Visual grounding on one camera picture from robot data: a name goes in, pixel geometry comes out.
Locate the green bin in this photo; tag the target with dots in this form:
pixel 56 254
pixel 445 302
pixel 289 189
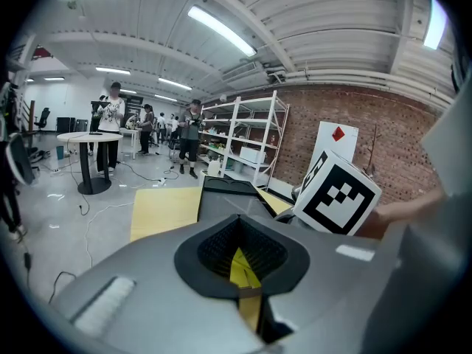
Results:
pixel 59 152

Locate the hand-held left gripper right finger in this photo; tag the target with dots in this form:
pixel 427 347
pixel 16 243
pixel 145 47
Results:
pixel 324 282

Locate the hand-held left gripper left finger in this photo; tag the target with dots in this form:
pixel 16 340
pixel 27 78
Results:
pixel 155 297

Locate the black tray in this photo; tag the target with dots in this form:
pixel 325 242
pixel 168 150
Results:
pixel 228 201

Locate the white sign red diamond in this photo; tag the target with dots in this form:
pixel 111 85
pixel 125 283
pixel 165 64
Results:
pixel 333 142

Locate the yellow table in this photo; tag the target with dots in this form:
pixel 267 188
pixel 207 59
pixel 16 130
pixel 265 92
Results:
pixel 166 212

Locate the white box on shelf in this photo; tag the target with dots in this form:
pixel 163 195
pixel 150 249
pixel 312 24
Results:
pixel 252 155

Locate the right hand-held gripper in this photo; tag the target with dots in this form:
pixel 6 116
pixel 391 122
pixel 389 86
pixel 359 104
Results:
pixel 339 194

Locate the wooden coat stand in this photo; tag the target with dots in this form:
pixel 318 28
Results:
pixel 373 149

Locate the round white pedestal table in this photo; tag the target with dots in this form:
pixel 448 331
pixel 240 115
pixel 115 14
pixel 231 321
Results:
pixel 88 138

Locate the grey chair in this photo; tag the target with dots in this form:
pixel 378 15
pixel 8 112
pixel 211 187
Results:
pixel 20 159

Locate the ceiling air vent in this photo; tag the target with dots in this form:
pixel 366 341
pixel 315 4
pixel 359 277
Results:
pixel 243 72

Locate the person's right forearm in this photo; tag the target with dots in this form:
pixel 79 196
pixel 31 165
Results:
pixel 398 209

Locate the small white table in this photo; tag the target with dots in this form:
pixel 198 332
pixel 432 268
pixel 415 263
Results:
pixel 129 133

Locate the long ceiling light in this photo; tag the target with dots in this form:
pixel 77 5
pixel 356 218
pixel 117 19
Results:
pixel 112 71
pixel 221 30
pixel 435 22
pixel 175 83

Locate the white plastic jug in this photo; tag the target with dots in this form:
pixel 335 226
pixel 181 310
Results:
pixel 214 169

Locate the black office chair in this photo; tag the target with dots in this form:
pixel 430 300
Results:
pixel 42 118

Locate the white metal shelf rack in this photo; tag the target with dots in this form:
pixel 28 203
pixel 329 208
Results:
pixel 250 131

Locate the white ceiling pipes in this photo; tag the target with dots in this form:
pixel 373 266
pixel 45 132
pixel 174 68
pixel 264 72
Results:
pixel 368 79

